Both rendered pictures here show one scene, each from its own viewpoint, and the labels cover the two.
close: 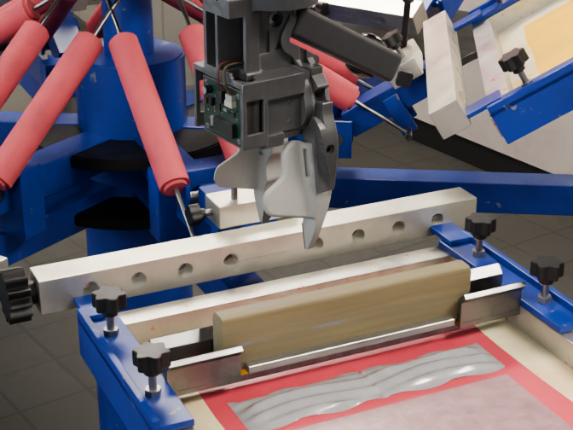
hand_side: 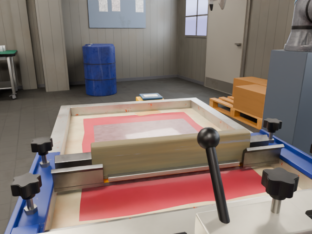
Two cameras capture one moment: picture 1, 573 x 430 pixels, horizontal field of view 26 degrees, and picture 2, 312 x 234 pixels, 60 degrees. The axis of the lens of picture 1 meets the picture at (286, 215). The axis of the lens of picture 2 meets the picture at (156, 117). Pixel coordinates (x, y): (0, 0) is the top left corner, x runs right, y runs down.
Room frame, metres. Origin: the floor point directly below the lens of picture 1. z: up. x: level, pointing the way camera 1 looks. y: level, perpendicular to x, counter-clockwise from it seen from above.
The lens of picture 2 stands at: (1.96, -0.01, 1.28)
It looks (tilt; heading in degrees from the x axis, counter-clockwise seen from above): 18 degrees down; 191
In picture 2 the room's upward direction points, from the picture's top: straight up
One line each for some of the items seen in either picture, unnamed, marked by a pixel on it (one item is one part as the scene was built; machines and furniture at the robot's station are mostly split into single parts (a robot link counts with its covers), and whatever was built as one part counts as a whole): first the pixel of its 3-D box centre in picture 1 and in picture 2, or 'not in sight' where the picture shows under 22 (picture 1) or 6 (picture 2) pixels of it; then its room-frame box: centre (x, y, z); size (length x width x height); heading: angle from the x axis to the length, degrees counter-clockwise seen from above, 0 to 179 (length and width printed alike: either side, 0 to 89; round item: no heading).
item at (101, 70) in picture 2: not in sight; (100, 67); (-3.75, -2.41, 0.50); 1.36 x 0.84 x 1.00; 35
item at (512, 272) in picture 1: (508, 293); (41, 197); (1.56, -0.31, 0.97); 0.30 x 0.05 x 0.07; 25
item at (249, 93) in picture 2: not in sight; (255, 99); (-2.42, 0.72, 0.25); 1.32 x 0.90 x 0.49; 35
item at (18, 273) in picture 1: (25, 293); not in sight; (1.48, 0.35, 1.02); 0.07 x 0.06 x 0.07; 25
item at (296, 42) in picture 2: not in sight; (305, 38); (0.68, 0.37, 1.25); 0.15 x 0.15 x 0.10
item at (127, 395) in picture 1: (132, 380); (289, 164); (1.32, 0.19, 0.97); 0.30 x 0.05 x 0.07; 25
